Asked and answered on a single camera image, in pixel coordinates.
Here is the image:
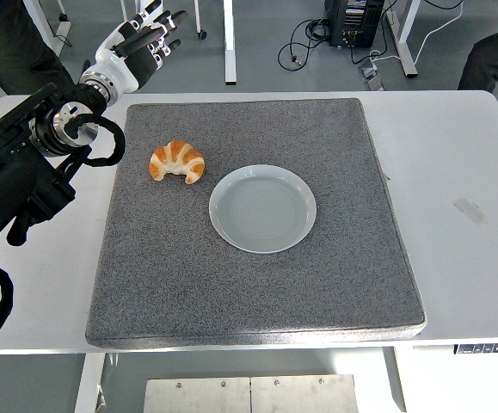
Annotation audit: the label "white floor cable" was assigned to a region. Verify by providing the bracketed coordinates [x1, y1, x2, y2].
[411, 0, 464, 65]

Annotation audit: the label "person in dark clothing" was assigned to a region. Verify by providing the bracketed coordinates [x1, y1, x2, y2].
[0, 0, 76, 139]

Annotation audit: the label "white desk leg narrow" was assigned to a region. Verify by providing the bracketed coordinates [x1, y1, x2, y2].
[222, 0, 237, 85]

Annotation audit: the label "grey metal plate with screws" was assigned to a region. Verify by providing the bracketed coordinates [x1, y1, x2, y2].
[143, 374, 253, 413]
[250, 373, 360, 413]

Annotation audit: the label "white desk leg slanted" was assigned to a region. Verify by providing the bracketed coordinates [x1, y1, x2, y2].
[384, 0, 419, 79]

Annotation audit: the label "golden croissant bread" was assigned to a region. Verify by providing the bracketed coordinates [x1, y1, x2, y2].
[148, 139, 206, 185]

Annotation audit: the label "black floor cable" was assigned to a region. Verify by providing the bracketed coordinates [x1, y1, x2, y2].
[277, 17, 334, 70]

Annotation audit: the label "grey speckled foam mat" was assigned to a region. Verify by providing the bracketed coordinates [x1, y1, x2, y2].
[84, 97, 427, 348]

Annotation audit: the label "white desk foot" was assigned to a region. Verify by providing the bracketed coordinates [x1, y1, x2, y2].
[37, 0, 72, 59]

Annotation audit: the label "white table leg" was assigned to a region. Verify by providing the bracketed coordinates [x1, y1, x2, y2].
[74, 352, 106, 413]

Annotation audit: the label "grey tape strip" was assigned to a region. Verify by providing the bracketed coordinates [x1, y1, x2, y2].
[452, 196, 489, 227]

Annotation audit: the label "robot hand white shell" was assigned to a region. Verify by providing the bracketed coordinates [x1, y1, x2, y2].
[83, 0, 188, 95]

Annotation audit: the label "white cart leg with caster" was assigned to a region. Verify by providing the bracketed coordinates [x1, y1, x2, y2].
[194, 0, 209, 42]

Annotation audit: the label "black computer tower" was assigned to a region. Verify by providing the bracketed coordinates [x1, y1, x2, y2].
[323, 0, 386, 49]

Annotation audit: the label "black table control panel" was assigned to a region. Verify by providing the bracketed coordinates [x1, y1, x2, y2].
[453, 342, 498, 355]

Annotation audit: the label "pale grey round plate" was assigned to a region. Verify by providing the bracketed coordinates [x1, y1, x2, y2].
[208, 164, 318, 255]

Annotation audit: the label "grey power strip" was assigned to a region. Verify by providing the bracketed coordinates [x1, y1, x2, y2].
[359, 59, 386, 91]

